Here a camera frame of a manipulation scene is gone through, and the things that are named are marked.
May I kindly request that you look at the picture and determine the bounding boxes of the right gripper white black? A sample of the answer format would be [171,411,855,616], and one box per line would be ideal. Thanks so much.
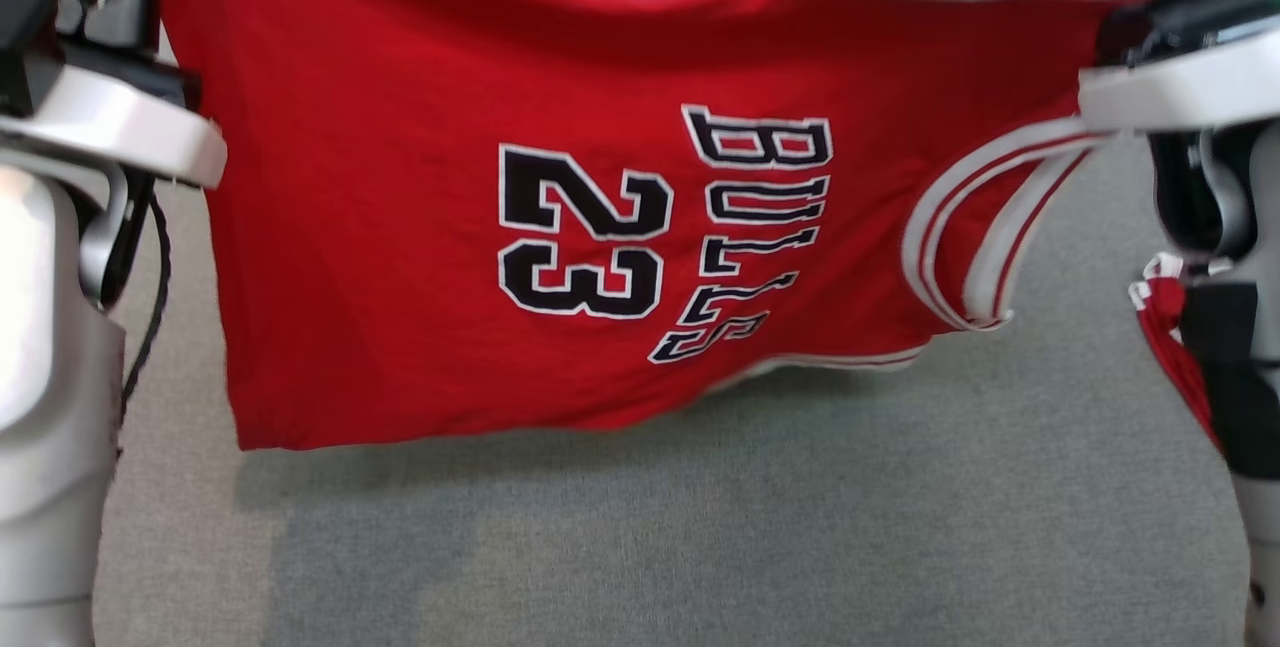
[1080,0,1280,258]

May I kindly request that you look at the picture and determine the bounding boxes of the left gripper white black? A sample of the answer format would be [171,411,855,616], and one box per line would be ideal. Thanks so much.
[0,0,226,308]

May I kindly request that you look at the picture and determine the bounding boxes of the red white basketball shorts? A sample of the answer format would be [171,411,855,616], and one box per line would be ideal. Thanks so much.
[1128,252,1223,453]

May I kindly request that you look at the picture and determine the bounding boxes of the red Bulls 23 jersey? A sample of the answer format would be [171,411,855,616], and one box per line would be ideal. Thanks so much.
[158,0,1151,453]

